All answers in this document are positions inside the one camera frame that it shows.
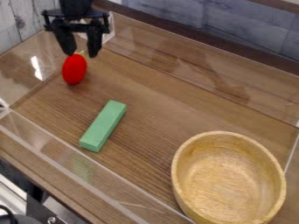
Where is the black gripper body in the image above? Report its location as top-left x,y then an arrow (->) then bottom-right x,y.
42,0 -> 110,33

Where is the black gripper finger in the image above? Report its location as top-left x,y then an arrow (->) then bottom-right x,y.
87,20 -> 103,58
51,18 -> 78,55

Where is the red plush fruit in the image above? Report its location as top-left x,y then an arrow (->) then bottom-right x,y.
62,52 -> 88,85

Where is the wooden bowl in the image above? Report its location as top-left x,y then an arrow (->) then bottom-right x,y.
171,131 -> 286,224

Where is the green rectangular block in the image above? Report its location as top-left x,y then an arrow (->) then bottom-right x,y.
79,101 -> 127,152

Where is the clear acrylic corner bracket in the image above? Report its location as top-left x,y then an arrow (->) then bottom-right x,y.
78,10 -> 116,46

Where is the clear acrylic enclosure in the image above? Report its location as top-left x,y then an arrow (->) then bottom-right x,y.
0,16 -> 299,224

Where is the black clamp bracket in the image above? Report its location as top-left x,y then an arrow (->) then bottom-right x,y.
26,195 -> 67,224

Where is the black cable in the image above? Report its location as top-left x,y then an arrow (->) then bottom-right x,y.
0,205 -> 19,224

